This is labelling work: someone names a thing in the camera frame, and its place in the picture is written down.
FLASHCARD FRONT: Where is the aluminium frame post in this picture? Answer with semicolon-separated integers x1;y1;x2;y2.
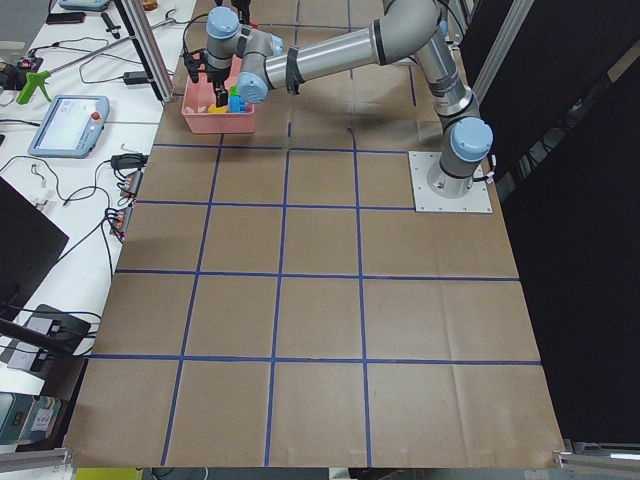
114;0;174;105

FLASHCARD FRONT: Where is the green handled grabber tool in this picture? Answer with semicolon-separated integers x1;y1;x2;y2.
16;36;134;105

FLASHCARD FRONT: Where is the blue toy block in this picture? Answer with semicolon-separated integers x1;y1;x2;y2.
228;95;247;114

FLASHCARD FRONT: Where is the black phone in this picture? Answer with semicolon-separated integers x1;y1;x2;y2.
46;11;86;25

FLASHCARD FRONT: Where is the orange usb hub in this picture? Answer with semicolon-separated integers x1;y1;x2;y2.
107;206;133;236
119;170;143;198

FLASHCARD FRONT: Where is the black power adapter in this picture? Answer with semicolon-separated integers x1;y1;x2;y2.
122;71;149;86

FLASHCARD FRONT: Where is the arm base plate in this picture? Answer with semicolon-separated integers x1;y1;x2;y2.
408;151;493;214

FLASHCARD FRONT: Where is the yellow toy block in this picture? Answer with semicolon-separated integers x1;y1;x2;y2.
207;104;228;114

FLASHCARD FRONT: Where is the blue teach pendant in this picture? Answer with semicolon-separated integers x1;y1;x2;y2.
28;95;110;159

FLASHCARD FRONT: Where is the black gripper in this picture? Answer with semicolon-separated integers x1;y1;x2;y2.
183;48;231;106

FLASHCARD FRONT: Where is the pink plastic box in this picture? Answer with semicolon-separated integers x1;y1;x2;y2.
181;74;256;134

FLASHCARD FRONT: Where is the black monitor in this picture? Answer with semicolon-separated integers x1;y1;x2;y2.
1;179;69;320

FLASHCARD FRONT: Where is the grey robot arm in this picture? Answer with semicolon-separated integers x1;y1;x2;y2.
183;0;493;199

